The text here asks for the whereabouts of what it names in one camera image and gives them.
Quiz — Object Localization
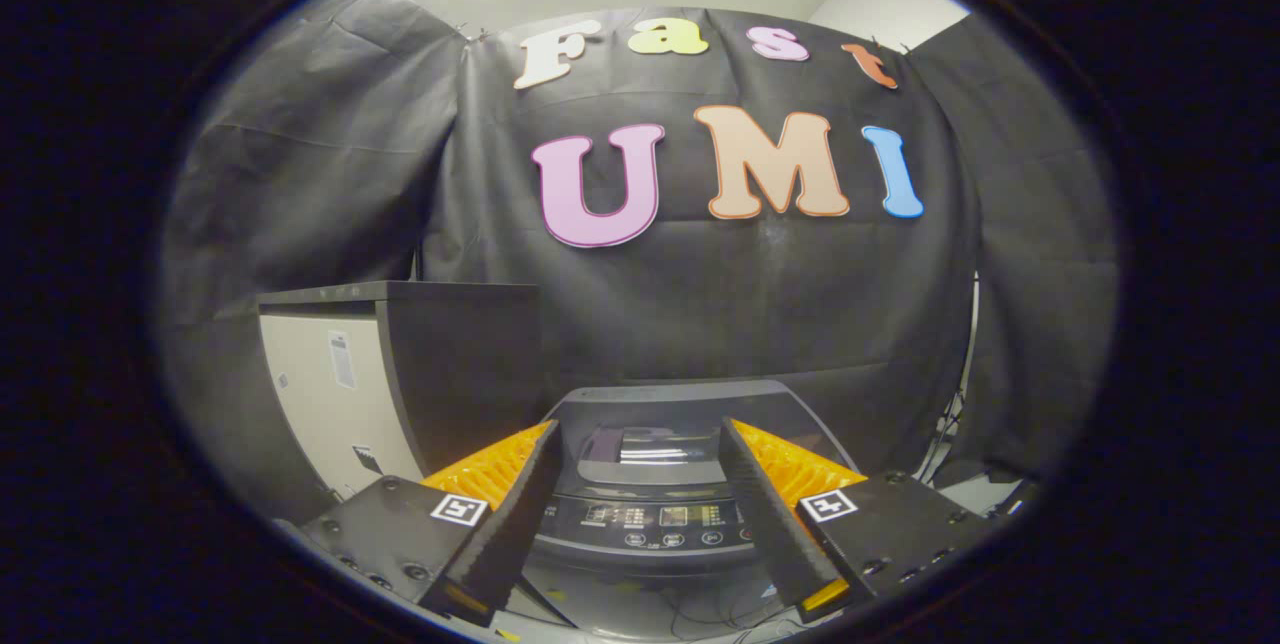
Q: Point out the black light stand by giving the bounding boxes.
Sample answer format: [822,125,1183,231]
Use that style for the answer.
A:
[915,274,981,485]

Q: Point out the black floor cables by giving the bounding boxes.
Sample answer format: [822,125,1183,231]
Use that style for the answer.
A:
[650,584,801,637]

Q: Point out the grey washing machine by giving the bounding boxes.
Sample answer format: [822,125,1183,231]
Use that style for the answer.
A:
[520,379,863,640]

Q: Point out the white cabinet with dark frame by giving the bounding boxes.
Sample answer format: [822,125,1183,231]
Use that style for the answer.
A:
[255,281,546,505]

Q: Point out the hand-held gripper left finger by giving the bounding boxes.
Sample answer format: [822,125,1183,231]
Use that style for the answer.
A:
[300,419,566,630]

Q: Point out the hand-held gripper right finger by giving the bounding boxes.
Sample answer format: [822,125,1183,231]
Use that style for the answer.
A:
[717,416,991,625]

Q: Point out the black backdrop cloth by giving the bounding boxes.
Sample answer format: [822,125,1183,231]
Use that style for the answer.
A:
[160,0,1118,525]

